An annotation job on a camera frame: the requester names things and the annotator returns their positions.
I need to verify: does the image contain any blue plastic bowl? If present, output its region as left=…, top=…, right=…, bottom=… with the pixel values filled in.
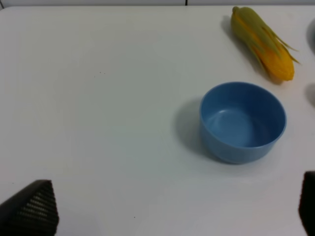
left=199, top=82, right=287, bottom=164

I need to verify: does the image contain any yellow corn cob toy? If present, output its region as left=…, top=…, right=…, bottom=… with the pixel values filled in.
left=230, top=6, right=299, bottom=84

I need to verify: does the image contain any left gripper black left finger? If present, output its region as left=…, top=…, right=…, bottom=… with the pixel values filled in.
left=0, top=179, right=60, bottom=236

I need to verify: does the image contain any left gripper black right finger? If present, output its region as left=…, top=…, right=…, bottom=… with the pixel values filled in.
left=298, top=171, right=315, bottom=236

